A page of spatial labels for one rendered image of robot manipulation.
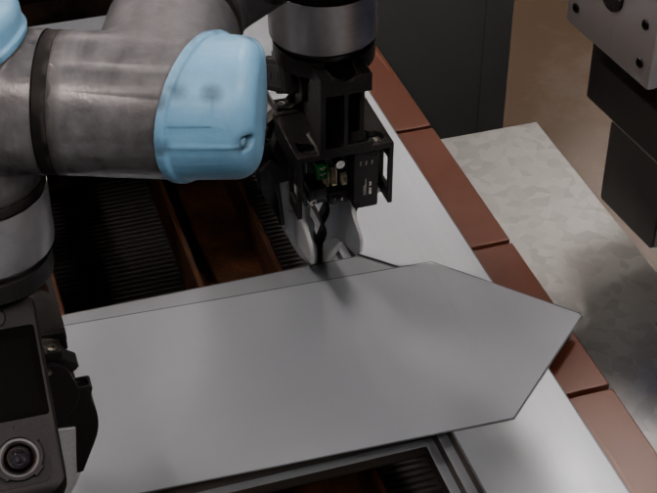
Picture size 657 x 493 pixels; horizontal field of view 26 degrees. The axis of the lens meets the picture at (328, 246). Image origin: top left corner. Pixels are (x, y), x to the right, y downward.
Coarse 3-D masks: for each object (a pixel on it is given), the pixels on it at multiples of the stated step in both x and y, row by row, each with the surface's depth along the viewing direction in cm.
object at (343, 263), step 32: (320, 224) 119; (352, 256) 113; (224, 288) 109; (256, 288) 109; (64, 320) 106; (384, 448) 98; (416, 448) 98; (448, 448) 97; (224, 480) 95; (256, 480) 96; (288, 480) 96; (448, 480) 96
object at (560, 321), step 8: (536, 304) 107; (544, 304) 107; (552, 304) 107; (544, 312) 107; (552, 312) 107; (560, 312) 107; (568, 312) 107; (576, 312) 107; (544, 320) 106; (552, 320) 106; (560, 320) 106; (568, 320) 106; (576, 320) 106; (552, 328) 105; (560, 328) 105; (568, 328) 105; (560, 336) 104; (568, 336) 104; (560, 344) 104
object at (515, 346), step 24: (432, 264) 111; (456, 288) 109; (480, 288) 109; (504, 288) 109; (456, 312) 107; (480, 312) 107; (504, 312) 107; (528, 312) 107; (480, 336) 104; (504, 336) 104; (528, 336) 104; (552, 336) 104; (504, 360) 102; (528, 360) 102; (552, 360) 102; (504, 384) 100; (528, 384) 100
